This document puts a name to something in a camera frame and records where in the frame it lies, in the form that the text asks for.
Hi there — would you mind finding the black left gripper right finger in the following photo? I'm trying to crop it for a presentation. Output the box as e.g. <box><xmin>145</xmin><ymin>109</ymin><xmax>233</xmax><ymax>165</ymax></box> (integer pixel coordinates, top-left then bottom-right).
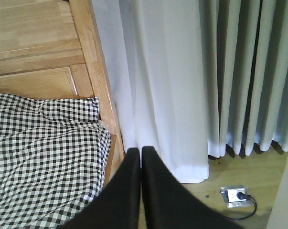
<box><xmin>142</xmin><ymin>146</ymin><xmax>240</xmax><ymax>229</ymax></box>

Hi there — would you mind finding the grey pleated curtain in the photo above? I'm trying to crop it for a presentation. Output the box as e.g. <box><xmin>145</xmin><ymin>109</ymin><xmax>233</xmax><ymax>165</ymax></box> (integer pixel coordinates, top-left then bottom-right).
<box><xmin>198</xmin><ymin>0</ymin><xmax>288</xmax><ymax>157</ymax></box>

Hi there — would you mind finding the silver floor socket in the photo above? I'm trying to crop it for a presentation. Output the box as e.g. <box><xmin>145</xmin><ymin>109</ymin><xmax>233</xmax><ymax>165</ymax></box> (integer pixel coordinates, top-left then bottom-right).
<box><xmin>220</xmin><ymin>185</ymin><xmax>252</xmax><ymax>208</ymax></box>

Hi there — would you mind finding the white plastic trash bin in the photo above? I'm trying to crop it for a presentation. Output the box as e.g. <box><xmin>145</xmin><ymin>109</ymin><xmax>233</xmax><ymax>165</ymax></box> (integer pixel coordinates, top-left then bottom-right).
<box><xmin>267</xmin><ymin>160</ymin><xmax>288</xmax><ymax>229</ymax></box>

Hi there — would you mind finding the white sheer curtain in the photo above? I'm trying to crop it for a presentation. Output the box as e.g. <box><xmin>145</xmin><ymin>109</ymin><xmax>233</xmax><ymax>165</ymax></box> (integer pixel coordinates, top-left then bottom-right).
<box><xmin>93</xmin><ymin>0</ymin><xmax>209</xmax><ymax>183</ymax></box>

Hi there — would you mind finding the wooden bed frame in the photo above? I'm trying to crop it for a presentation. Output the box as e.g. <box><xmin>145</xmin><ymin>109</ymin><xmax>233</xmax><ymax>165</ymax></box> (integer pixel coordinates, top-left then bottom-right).
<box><xmin>0</xmin><ymin>0</ymin><xmax>124</xmax><ymax>182</ymax></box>

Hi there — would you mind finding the black white checkered bedding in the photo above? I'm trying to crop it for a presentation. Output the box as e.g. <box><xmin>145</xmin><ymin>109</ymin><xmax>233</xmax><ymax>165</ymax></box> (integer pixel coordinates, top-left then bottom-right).
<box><xmin>0</xmin><ymin>94</ymin><xmax>111</xmax><ymax>229</ymax></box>

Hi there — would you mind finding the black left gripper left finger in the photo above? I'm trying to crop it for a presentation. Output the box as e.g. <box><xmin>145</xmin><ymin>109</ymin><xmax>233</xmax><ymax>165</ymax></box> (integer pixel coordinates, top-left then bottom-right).
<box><xmin>58</xmin><ymin>148</ymin><xmax>141</xmax><ymax>229</ymax></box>

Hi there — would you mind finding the black power cord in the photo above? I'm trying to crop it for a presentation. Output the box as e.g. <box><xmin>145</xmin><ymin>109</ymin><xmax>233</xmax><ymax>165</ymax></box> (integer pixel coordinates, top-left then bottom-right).
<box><xmin>226</xmin><ymin>192</ymin><xmax>258</xmax><ymax>220</ymax></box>

